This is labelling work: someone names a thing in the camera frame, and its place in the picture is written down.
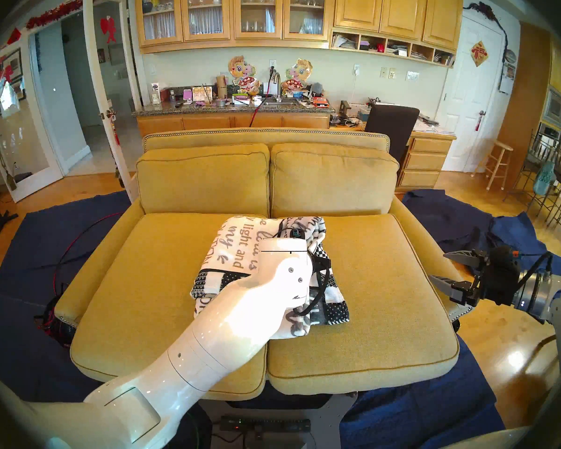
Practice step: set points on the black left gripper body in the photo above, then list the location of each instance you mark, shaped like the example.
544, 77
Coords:
319, 263

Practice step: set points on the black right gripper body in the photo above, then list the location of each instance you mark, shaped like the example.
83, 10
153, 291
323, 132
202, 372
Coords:
498, 275

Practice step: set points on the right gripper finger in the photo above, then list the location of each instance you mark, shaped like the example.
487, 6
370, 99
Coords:
458, 289
467, 257

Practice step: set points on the white black scripture blanket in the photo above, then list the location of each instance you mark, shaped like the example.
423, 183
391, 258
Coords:
233, 251

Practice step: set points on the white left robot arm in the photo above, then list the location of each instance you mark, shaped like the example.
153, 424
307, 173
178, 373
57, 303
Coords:
191, 350

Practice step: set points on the crumpled dark blue blanket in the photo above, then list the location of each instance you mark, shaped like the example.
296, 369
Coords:
449, 209

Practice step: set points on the yellow sofa seat cushion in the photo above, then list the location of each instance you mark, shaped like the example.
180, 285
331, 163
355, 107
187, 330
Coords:
145, 303
383, 312

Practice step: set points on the yellow sofa back cushion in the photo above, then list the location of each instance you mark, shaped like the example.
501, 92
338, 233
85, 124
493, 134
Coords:
332, 181
201, 177

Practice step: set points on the wooden desk with drawers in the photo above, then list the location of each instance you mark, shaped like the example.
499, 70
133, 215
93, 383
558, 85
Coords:
425, 162

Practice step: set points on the teal bag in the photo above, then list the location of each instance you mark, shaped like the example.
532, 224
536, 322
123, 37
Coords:
543, 179

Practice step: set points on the wooden stool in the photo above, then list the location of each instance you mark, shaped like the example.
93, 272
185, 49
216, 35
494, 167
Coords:
501, 147

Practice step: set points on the yellow two-seat sofa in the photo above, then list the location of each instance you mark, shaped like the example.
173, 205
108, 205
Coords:
266, 137

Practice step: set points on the black office chair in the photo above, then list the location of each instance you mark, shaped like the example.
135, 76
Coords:
390, 124

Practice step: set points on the white panelled door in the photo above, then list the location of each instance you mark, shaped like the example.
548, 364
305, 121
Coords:
467, 102

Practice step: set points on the orange box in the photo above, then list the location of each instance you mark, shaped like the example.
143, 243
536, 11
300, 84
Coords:
320, 102

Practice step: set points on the tall wooden cabinet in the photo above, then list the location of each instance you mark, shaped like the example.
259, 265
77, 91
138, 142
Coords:
523, 102

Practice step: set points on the black power strip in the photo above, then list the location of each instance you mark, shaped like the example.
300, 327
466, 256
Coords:
271, 424

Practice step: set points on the built-in steel oven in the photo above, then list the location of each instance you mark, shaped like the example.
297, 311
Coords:
556, 108

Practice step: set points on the granite kitchen counter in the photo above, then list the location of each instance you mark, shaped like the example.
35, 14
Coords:
210, 120

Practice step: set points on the chrome kitchen faucet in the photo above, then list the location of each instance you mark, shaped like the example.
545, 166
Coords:
278, 83

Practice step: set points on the brown cardboard tube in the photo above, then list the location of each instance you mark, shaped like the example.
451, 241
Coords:
221, 87

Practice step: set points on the red diamond door decoration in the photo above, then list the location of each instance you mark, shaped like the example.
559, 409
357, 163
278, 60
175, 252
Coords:
479, 54

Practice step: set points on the dark garland over door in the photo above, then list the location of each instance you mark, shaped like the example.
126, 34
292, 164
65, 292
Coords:
484, 7

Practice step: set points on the black bag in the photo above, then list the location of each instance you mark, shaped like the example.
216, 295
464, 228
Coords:
56, 329

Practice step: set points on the white glass panel door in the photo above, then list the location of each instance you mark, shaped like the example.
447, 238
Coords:
92, 55
21, 134

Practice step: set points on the black standing fan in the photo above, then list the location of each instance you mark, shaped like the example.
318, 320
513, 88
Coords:
1, 217

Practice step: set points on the red tinsel garland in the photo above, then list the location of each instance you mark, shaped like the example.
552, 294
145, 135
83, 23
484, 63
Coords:
53, 13

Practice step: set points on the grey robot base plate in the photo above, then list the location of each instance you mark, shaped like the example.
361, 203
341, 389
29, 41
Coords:
329, 420

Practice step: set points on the wall calendar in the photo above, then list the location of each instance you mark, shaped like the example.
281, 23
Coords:
507, 78

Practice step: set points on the cartoon child wall decoration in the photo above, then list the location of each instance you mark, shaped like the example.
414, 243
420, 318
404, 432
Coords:
241, 70
299, 71

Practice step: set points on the small picture frame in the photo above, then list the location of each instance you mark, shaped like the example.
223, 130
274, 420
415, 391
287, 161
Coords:
202, 94

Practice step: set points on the wooden wall cabinets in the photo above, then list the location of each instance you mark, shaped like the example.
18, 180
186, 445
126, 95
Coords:
360, 6

